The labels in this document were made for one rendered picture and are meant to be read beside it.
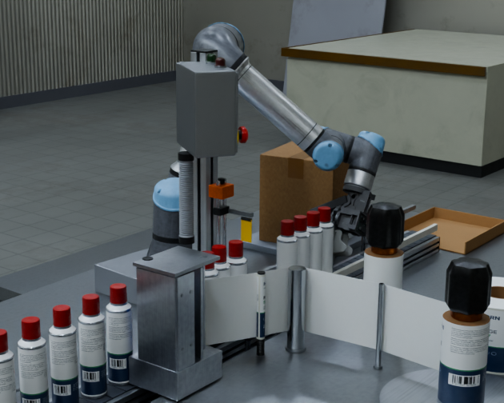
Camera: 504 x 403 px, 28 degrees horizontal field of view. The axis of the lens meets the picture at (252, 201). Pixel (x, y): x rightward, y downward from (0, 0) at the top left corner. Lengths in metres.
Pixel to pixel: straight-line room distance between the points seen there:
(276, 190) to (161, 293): 1.13
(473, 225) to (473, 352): 1.48
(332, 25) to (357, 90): 2.56
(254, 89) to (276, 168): 0.52
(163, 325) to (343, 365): 0.42
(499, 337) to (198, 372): 0.62
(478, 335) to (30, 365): 0.82
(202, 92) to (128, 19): 9.38
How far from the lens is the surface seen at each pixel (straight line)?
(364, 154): 2.65
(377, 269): 2.26
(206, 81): 2.17
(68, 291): 2.74
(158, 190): 2.60
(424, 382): 2.08
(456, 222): 3.40
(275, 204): 3.01
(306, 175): 2.94
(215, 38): 2.53
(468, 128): 7.56
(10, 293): 2.78
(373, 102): 7.92
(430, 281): 2.84
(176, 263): 1.95
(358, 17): 10.32
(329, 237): 2.56
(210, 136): 2.19
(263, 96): 2.51
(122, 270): 2.65
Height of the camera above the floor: 1.77
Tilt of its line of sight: 15 degrees down
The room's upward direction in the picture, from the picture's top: straight up
